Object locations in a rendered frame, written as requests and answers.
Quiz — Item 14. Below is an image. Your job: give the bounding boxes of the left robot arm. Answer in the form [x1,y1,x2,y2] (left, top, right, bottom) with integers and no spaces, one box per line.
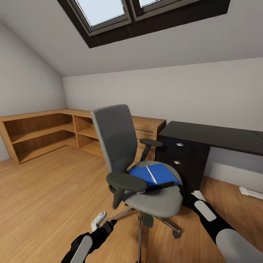
[61,211,117,263]

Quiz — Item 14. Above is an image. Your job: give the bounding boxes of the swivel chair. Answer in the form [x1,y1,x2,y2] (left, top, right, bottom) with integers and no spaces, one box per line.
[90,104,183,263]

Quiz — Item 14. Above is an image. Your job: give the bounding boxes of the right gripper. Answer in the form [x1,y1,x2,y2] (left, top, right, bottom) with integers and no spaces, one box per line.
[177,184,195,209]

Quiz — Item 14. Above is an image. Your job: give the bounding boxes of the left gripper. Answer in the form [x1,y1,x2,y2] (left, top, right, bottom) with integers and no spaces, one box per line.
[94,219,117,249]

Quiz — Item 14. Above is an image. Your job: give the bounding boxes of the folder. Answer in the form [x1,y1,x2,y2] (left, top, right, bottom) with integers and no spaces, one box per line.
[128,163,178,195]

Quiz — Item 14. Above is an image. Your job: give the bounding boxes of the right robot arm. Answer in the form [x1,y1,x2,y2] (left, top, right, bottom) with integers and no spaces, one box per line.
[177,184,263,263]

